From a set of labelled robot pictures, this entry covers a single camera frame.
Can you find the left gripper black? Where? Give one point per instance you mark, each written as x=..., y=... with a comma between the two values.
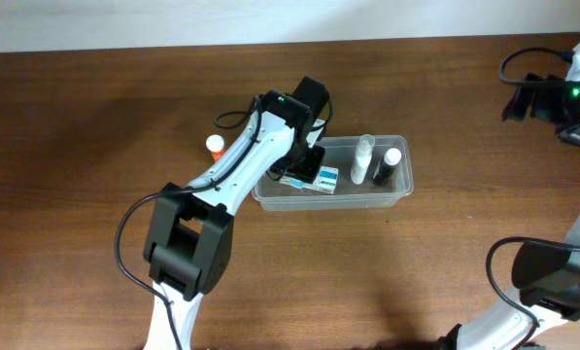
x=309, y=169

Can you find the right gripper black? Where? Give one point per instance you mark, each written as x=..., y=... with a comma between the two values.
x=543, y=106

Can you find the white Panadol box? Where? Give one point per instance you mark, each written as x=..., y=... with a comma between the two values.
x=325, y=182

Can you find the white spray bottle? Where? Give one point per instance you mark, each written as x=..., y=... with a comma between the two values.
x=363, y=156

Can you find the black bottle white cap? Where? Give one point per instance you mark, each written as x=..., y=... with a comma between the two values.
x=386, y=166

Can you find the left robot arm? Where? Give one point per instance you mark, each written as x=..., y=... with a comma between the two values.
x=189, y=241

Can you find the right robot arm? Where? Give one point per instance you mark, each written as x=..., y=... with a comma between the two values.
x=545, y=291

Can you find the clear plastic container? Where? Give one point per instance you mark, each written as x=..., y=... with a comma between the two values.
x=339, y=154

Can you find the orange effervescent tablet tube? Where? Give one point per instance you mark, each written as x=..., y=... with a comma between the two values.
x=216, y=146

